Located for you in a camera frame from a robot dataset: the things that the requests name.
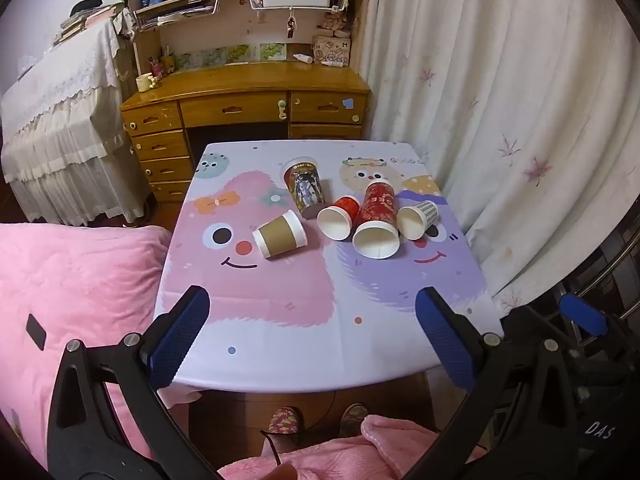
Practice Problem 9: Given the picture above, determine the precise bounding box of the strip of green pictures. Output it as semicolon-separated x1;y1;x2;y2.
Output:
172;42;288;69

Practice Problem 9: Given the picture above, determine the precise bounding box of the wooden desk with drawers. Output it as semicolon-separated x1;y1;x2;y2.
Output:
120;60;372;206

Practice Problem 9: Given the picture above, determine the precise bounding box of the brown paper cup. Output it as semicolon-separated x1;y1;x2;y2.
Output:
252;209;308;260

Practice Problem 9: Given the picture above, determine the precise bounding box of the cartoon printed tablecloth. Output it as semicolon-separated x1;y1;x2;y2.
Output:
154;140;505;406

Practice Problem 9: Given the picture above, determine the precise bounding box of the printed paper cup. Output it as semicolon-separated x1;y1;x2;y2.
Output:
282;156;328;219

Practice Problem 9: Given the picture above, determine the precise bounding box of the small red paper cup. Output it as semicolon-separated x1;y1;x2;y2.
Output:
316;195;362;241

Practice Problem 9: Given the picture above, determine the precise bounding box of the pink fleece clothing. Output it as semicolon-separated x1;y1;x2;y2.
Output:
217;414;488;480

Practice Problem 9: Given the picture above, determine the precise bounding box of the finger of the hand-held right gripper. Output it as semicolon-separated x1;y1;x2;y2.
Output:
559;292;610;337
500;304;568;347

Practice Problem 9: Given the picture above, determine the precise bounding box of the grey checked paper cup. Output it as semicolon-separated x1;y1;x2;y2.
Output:
396;200;439;241

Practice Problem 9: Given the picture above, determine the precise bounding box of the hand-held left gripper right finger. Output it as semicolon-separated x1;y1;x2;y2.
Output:
415;286;591;480

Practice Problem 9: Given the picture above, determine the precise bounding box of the patterned cardboard box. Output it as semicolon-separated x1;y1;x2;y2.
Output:
312;35;352;66

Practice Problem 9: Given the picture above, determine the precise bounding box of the white lace covered furniture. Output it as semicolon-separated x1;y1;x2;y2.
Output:
0;7;153;226

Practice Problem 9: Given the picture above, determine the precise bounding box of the white floral curtain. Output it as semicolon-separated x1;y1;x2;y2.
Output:
357;0;640;313

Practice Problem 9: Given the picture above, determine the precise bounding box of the black cable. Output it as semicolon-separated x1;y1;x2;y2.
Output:
260;430;283;466

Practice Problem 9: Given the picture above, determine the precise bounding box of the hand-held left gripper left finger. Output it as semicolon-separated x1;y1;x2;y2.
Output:
46;285;221;480

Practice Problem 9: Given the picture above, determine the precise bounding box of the tall red paper cup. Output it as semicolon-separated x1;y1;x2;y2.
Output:
352;178;402;260

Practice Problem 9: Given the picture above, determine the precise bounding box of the wooden bookshelf hutch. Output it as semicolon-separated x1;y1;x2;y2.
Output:
127;0;373;68

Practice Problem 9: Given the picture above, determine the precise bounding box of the pink blanket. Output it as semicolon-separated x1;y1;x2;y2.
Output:
0;222;173;466

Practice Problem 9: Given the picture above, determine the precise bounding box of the patterned slipper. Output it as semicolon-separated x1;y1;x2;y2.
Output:
269;406;304;436
340;403;371;437

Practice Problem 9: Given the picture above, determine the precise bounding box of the metal rack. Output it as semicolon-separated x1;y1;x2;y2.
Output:
565;220;640;323

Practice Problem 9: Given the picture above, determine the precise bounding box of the stack of books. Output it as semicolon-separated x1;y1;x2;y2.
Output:
52;0;126;46

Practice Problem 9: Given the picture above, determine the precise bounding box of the small black tag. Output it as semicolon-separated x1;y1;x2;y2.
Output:
25;314;47;352

